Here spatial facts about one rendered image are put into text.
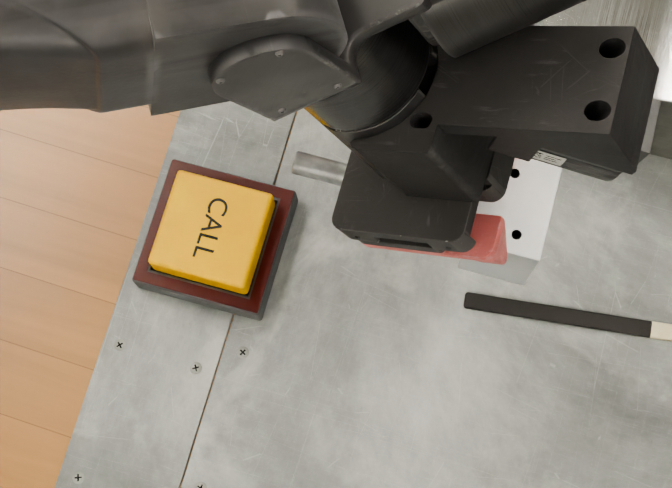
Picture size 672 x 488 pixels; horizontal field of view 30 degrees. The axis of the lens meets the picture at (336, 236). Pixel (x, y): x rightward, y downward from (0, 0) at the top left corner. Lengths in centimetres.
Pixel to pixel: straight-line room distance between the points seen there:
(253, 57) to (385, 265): 39
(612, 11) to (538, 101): 28
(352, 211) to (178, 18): 19
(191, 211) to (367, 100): 29
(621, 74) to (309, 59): 12
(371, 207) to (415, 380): 23
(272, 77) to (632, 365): 41
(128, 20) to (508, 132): 16
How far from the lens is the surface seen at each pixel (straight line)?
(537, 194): 62
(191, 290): 75
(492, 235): 54
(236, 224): 74
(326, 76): 42
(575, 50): 47
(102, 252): 79
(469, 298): 76
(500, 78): 48
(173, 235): 74
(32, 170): 82
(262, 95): 42
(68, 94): 40
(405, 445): 75
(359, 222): 54
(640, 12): 74
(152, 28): 38
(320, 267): 77
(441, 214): 52
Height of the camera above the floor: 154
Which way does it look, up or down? 75 degrees down
